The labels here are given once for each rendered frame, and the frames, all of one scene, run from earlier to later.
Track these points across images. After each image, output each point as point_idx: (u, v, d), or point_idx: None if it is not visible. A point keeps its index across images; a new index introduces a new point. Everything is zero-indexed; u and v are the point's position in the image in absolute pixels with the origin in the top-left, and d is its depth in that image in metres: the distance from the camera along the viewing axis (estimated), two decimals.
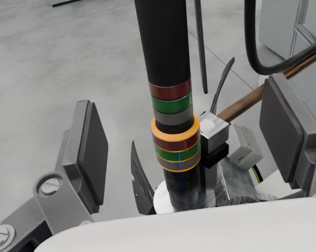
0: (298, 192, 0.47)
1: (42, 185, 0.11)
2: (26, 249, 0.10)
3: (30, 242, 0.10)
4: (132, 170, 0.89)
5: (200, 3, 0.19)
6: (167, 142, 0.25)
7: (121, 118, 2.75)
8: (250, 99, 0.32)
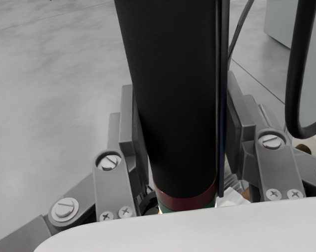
0: None
1: (103, 158, 0.11)
2: None
3: (90, 221, 0.11)
4: None
5: (226, 90, 0.12)
6: None
7: None
8: None
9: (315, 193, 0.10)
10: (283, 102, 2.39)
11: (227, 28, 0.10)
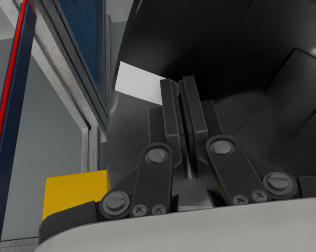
0: None
1: (152, 150, 0.11)
2: None
3: None
4: None
5: None
6: None
7: None
8: None
9: (266, 202, 0.10)
10: None
11: None
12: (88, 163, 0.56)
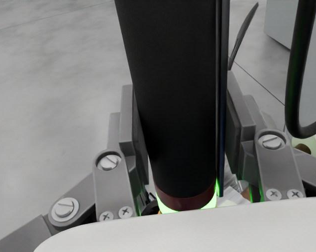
0: None
1: (103, 158, 0.11)
2: None
3: (90, 221, 0.11)
4: (236, 36, 0.49)
5: (226, 91, 0.12)
6: None
7: None
8: None
9: (315, 193, 0.10)
10: (282, 103, 2.41)
11: (227, 29, 0.10)
12: None
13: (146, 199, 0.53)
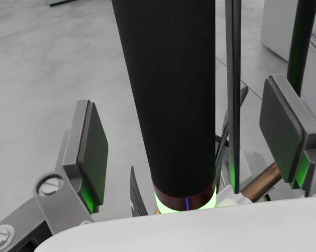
0: None
1: (42, 185, 0.11)
2: (26, 249, 0.10)
3: (30, 242, 0.10)
4: None
5: (240, 85, 0.12)
6: None
7: (120, 123, 2.68)
8: None
9: None
10: None
11: (240, 21, 0.10)
12: None
13: None
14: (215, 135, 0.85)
